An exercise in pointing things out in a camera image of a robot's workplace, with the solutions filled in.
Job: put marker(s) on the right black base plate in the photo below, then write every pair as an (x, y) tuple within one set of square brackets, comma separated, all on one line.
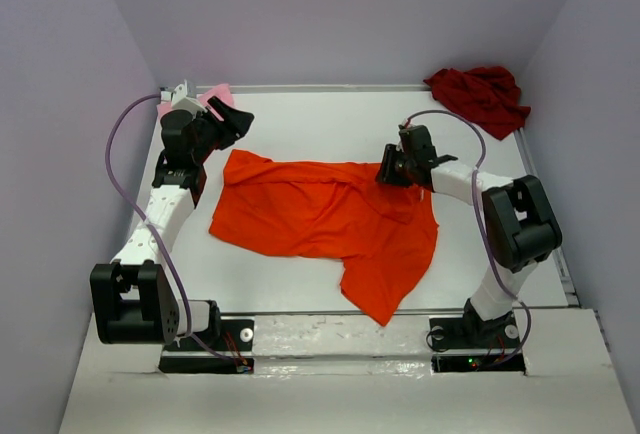
[(453, 351)]

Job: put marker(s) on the dark red t shirt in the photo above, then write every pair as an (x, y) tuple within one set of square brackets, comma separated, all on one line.
[(486, 96)]

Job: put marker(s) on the pink t shirt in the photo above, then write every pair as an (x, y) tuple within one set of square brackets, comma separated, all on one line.
[(221, 91)]

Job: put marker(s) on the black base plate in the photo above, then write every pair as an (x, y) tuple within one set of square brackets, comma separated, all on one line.
[(453, 351), (229, 353)]

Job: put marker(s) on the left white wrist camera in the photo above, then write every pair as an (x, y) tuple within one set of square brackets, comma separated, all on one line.
[(183, 97)]

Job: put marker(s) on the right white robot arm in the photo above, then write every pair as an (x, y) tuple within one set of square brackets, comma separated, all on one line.
[(517, 225)]

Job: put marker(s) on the orange t shirt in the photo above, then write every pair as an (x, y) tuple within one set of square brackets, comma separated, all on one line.
[(385, 236)]

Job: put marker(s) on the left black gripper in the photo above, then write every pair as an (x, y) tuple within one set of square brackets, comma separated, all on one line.
[(235, 123)]

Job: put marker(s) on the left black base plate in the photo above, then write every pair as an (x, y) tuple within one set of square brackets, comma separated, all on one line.
[(229, 353)]

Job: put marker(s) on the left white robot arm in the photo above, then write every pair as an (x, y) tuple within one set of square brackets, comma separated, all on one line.
[(138, 297)]

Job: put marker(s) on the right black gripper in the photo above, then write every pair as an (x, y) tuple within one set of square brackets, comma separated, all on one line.
[(385, 172)]

